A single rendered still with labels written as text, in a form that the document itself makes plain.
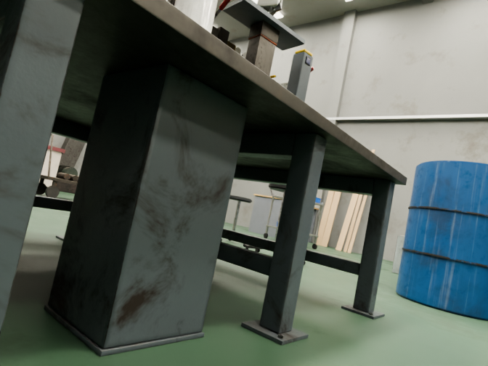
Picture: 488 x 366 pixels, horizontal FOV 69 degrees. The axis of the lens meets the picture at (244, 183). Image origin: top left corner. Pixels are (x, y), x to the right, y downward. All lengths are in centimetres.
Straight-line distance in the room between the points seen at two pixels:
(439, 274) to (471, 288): 19
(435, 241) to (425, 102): 622
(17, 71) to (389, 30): 945
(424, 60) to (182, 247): 852
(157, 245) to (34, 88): 44
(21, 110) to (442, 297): 253
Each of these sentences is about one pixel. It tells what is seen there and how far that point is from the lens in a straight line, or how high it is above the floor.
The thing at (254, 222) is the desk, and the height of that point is 21.
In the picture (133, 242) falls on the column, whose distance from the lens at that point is 84.
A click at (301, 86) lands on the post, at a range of 172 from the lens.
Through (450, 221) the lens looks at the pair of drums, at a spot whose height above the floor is 58.
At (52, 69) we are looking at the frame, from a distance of 64.
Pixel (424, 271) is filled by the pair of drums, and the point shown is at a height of 22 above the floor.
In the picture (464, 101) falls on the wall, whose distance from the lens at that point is 856.
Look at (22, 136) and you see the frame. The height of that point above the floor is 40.
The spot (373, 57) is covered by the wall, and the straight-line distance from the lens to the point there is 960.
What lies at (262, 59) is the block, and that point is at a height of 99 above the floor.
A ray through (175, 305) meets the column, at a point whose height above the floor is 10.
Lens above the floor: 36
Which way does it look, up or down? 5 degrees up
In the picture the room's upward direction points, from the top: 12 degrees clockwise
